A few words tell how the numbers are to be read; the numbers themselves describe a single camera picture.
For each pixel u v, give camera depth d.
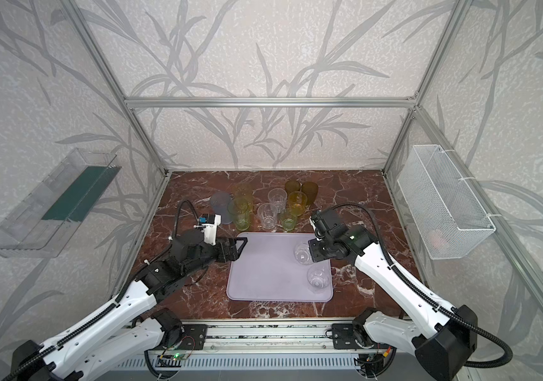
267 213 1.01
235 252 0.67
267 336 0.75
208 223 0.67
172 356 0.71
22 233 0.60
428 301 0.40
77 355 0.42
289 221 1.01
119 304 0.48
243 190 1.16
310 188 1.06
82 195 0.64
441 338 0.37
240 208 0.99
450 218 0.61
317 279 0.86
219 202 0.97
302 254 0.83
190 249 0.56
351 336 0.73
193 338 0.73
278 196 1.05
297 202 1.05
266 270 0.89
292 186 1.10
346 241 0.50
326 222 0.57
